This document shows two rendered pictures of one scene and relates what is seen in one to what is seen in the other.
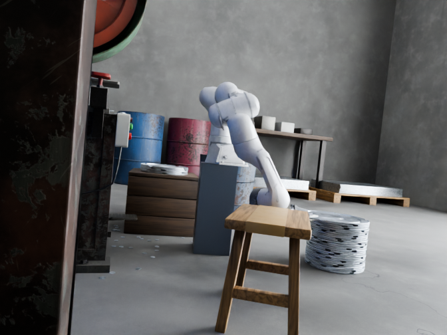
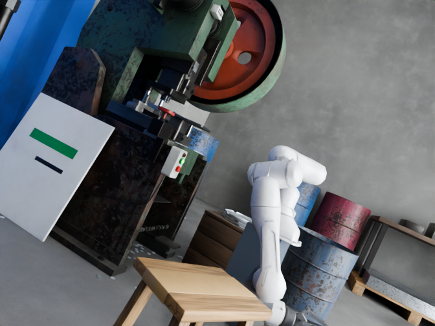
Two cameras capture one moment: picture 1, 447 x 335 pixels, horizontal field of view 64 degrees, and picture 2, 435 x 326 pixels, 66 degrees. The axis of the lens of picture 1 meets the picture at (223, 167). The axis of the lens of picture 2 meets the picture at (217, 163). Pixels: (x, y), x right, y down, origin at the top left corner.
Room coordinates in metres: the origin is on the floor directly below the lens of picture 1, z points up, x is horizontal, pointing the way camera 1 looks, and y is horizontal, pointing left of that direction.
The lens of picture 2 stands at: (0.34, -0.61, 0.65)
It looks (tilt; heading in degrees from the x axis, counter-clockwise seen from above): 0 degrees down; 36
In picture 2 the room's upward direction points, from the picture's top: 25 degrees clockwise
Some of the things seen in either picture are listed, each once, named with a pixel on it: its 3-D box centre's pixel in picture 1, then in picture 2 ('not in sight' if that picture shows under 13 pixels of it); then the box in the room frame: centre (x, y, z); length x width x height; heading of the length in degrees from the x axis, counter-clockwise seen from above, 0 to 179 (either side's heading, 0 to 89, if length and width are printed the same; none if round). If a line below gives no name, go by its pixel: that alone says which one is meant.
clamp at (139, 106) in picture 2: not in sight; (143, 103); (1.43, 0.76, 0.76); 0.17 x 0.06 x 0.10; 17
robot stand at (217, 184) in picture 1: (214, 207); (250, 273); (1.84, 0.03, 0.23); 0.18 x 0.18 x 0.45; 6
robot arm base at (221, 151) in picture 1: (227, 151); (283, 221); (1.84, -0.01, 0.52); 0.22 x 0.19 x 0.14; 96
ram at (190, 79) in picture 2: not in sight; (186, 68); (1.60, 0.77, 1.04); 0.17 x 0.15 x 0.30; 107
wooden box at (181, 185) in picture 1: (161, 200); (232, 250); (2.21, 0.36, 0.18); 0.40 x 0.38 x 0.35; 100
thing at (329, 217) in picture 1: (329, 216); not in sight; (1.75, -0.54, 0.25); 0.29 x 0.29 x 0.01
